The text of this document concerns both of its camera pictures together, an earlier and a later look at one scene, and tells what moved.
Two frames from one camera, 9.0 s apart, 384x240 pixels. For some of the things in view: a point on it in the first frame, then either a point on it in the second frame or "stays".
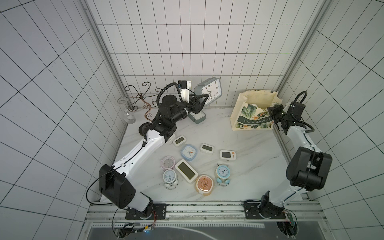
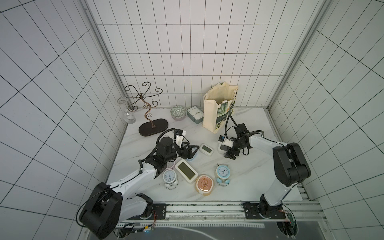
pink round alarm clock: (168, 162) stays
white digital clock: (206, 148) stays
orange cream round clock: (204, 184) stays
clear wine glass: (123, 102) stays
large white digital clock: (186, 170) stays
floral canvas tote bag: (250, 112) to (219, 100)
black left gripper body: (193, 106) to (177, 150)
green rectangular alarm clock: (198, 118) stays
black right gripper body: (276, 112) to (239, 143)
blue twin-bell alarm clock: (223, 173) stays
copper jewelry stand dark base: (142, 96) stays
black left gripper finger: (201, 96) to (187, 151)
